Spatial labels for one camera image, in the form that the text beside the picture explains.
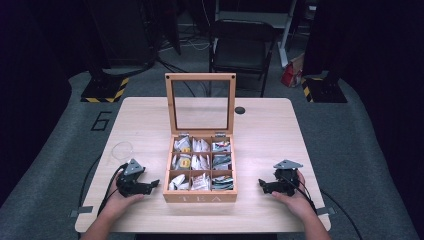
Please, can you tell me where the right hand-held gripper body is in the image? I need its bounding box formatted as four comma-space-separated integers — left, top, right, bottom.
271, 159, 304, 197

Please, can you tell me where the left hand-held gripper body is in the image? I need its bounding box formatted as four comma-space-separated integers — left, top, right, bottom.
116, 158, 147, 198

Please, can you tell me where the person's right hand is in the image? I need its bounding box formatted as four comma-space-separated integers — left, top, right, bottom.
271, 169, 317, 221

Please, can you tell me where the person's left hand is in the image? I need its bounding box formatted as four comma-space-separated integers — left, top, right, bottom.
105, 173, 146, 216

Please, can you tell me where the clear glass cup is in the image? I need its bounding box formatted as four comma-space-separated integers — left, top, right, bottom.
106, 140, 135, 167

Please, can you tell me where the grey tape strip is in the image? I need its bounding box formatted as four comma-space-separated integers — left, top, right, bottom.
315, 206, 336, 216
69, 205, 95, 218

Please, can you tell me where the wooden tea box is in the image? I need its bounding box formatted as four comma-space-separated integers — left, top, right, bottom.
162, 72, 239, 204

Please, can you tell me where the group of tea bag packets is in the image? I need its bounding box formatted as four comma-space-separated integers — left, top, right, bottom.
168, 136, 235, 192

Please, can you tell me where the striped black stand base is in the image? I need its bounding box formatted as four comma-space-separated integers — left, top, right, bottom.
80, 76, 130, 104
300, 76, 348, 104

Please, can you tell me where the red bag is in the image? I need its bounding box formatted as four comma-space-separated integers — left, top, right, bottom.
280, 52, 306, 89

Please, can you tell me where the black folding chair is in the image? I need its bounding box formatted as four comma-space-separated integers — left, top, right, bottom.
208, 18, 280, 98

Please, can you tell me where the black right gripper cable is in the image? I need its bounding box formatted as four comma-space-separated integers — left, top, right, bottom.
283, 174, 318, 214

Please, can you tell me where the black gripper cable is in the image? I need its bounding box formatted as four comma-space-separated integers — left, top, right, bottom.
97, 162, 130, 216
283, 174, 318, 214

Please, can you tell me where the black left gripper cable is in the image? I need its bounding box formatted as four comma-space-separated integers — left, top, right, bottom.
97, 162, 130, 216

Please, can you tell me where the white floor cable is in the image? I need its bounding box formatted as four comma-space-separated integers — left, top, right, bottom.
159, 35, 214, 53

